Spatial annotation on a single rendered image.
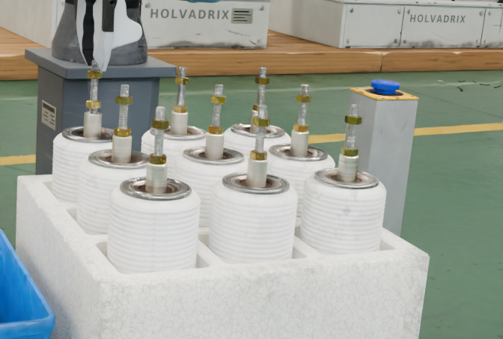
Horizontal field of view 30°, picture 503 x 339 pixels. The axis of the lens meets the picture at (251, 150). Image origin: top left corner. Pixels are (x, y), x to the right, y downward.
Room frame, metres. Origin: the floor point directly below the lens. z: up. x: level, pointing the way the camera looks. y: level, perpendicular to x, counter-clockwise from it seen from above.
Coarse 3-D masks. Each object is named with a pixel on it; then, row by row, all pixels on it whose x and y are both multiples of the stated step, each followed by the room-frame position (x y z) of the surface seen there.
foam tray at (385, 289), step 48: (48, 192) 1.13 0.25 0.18; (48, 240) 1.04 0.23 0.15; (96, 240) 0.97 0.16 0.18; (384, 240) 1.06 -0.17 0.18; (48, 288) 1.03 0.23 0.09; (96, 288) 0.87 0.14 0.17; (144, 288) 0.87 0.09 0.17; (192, 288) 0.89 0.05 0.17; (240, 288) 0.91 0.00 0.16; (288, 288) 0.94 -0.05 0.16; (336, 288) 0.97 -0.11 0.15; (384, 288) 1.00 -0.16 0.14; (96, 336) 0.86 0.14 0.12; (144, 336) 0.87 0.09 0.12; (192, 336) 0.89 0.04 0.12; (240, 336) 0.92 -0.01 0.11; (288, 336) 0.94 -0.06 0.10; (336, 336) 0.97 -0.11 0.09; (384, 336) 1.00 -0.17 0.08
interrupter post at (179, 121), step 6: (174, 114) 1.20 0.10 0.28; (180, 114) 1.20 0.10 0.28; (186, 114) 1.21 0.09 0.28; (174, 120) 1.20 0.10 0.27; (180, 120) 1.20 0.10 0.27; (186, 120) 1.21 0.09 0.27; (174, 126) 1.20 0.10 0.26; (180, 126) 1.20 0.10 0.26; (186, 126) 1.21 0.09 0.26; (174, 132) 1.20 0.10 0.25; (180, 132) 1.20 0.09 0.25
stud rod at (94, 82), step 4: (92, 64) 1.16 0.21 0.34; (96, 64) 1.16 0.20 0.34; (92, 68) 1.16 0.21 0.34; (96, 68) 1.16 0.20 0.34; (92, 80) 1.16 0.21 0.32; (96, 80) 1.16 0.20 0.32; (92, 84) 1.16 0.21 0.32; (96, 84) 1.16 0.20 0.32; (92, 88) 1.16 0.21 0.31; (96, 88) 1.16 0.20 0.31; (92, 92) 1.16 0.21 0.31; (96, 92) 1.16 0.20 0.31; (92, 96) 1.16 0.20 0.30; (96, 96) 1.16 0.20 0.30; (92, 100) 1.16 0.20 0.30; (96, 100) 1.16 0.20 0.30; (92, 112) 1.16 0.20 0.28; (96, 112) 1.16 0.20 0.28
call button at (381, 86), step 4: (376, 80) 1.31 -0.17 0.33; (380, 80) 1.31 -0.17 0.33; (384, 80) 1.32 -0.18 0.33; (388, 80) 1.32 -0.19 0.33; (372, 84) 1.30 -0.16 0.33; (376, 84) 1.29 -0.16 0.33; (380, 84) 1.29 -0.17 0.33; (384, 84) 1.29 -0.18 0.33; (388, 84) 1.29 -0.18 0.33; (392, 84) 1.29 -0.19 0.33; (396, 84) 1.30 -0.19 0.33; (376, 88) 1.30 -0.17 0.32; (380, 88) 1.29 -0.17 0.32; (384, 88) 1.29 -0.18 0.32; (388, 88) 1.29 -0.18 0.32; (392, 88) 1.29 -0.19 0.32; (396, 88) 1.29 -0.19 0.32; (376, 92) 1.30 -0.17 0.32; (380, 92) 1.29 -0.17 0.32; (384, 92) 1.29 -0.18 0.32; (388, 92) 1.29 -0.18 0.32; (392, 92) 1.29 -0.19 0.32
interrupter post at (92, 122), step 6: (84, 114) 1.16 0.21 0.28; (90, 114) 1.15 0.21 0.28; (96, 114) 1.15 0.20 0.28; (84, 120) 1.16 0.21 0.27; (90, 120) 1.15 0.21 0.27; (96, 120) 1.15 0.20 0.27; (84, 126) 1.15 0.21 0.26; (90, 126) 1.15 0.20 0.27; (96, 126) 1.15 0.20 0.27; (84, 132) 1.15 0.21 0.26; (90, 132) 1.15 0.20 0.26; (96, 132) 1.15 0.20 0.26
